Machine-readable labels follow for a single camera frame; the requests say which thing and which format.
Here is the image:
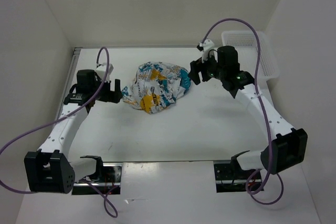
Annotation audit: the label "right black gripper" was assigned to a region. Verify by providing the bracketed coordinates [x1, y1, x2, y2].
[187, 50, 225, 85]

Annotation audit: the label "patterned white teal yellow shorts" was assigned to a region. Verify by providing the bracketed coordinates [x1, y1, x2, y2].
[122, 61, 191, 114]

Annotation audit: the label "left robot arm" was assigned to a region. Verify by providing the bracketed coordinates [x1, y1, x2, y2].
[24, 65, 122, 194]

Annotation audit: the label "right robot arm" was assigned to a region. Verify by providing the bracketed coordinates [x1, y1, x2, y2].
[188, 44, 308, 178]

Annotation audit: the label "white plastic basket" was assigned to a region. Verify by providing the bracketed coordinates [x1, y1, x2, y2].
[222, 30, 280, 82]

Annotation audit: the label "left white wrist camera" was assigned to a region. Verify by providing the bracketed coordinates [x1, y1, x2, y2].
[95, 62, 114, 82]

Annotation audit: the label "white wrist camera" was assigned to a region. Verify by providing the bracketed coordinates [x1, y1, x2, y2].
[196, 39, 215, 63]
[95, 62, 114, 82]

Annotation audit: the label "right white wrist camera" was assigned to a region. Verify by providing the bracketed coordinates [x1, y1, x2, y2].
[196, 39, 215, 63]

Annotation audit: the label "aluminium table edge rail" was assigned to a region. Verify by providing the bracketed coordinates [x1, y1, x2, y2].
[38, 47, 84, 157]

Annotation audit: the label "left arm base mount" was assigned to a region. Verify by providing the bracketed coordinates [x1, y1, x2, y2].
[71, 162, 122, 195]

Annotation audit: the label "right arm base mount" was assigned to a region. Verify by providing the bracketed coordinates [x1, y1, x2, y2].
[213, 161, 254, 193]

